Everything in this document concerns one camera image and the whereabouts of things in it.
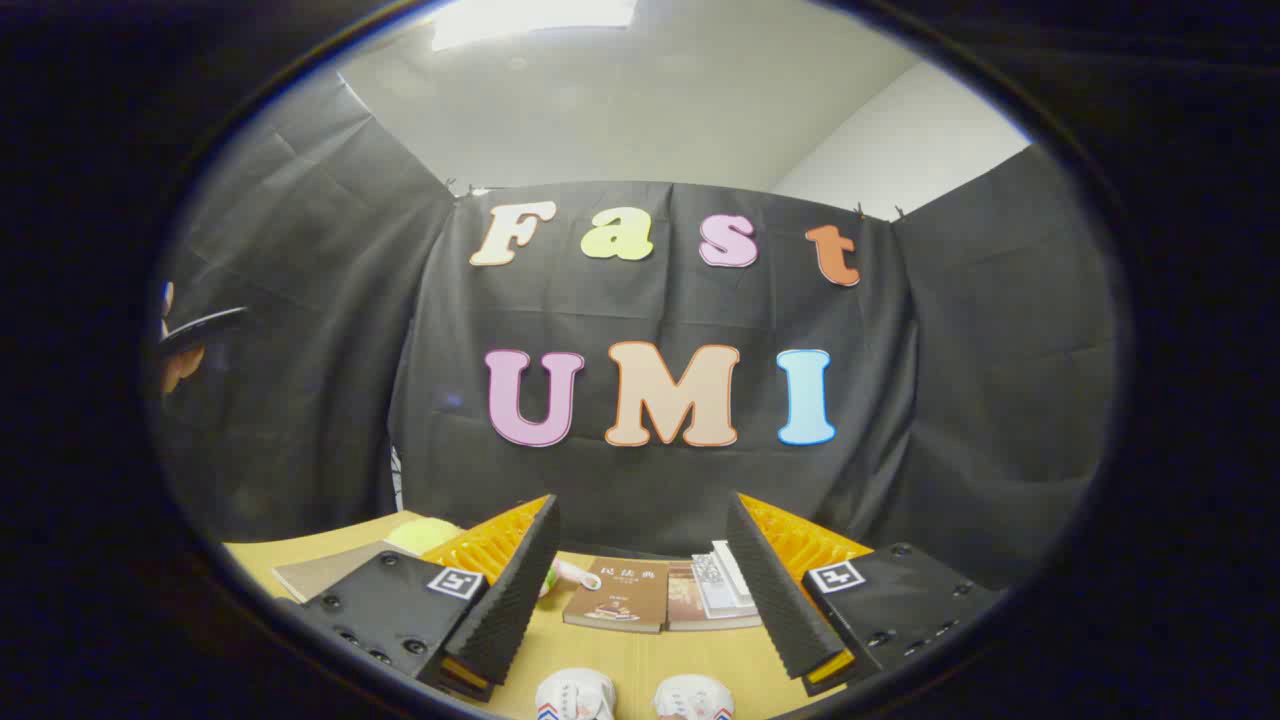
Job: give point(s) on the brown book with cake picture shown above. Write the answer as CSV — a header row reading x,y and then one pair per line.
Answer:
x,y
620,590

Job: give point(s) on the ceiling light panel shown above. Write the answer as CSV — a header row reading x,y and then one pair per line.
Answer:
x,y
530,20

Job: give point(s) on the yellow plush toy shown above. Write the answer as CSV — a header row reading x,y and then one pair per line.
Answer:
x,y
425,535

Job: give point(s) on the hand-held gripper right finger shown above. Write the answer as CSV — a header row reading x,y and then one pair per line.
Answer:
x,y
775,600

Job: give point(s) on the brown fabric storage box lid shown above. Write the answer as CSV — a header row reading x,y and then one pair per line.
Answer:
x,y
340,570

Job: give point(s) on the black phone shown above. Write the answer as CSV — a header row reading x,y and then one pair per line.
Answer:
x,y
205,325

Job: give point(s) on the white canvas shoe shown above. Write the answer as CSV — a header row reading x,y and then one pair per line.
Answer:
x,y
575,695
695,700

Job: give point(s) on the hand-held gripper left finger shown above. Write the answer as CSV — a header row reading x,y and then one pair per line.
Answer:
x,y
510,610

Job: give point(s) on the white patterned book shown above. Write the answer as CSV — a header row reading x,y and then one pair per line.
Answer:
x,y
712,580

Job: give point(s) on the tan brown book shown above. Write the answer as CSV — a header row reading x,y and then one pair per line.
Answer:
x,y
685,600

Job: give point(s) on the pink and green plush toy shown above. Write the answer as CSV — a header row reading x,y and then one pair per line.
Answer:
x,y
575,573

